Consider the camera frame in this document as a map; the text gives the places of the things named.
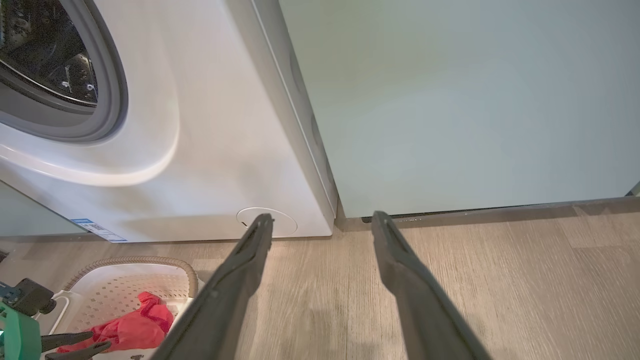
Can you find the white front-load washing machine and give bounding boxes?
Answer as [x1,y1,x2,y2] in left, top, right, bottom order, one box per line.
[0,0,338,243]

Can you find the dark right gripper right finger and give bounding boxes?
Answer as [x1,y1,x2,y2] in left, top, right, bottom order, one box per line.
[371,210,493,360]

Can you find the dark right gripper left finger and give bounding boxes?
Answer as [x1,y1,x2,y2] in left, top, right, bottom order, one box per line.
[150,213,275,360]

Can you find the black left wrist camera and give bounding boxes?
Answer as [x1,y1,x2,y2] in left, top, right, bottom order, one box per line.
[0,278,57,317]

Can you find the white perforated basket brown rim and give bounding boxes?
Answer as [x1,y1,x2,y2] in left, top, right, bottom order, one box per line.
[37,256,200,360]

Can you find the stainless steel washing machine drum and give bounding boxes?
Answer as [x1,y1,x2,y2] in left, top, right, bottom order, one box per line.
[0,0,99,108]

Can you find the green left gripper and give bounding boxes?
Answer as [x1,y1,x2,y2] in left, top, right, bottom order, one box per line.
[0,300,112,360]

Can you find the red garment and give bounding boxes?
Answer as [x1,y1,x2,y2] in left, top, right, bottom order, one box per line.
[57,291,175,354]

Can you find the round white filter cover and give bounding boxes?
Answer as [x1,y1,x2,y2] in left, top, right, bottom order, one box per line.
[236,207,298,238]

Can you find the blue energy label sticker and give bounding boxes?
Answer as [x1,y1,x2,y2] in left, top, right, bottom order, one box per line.
[70,218,128,243]

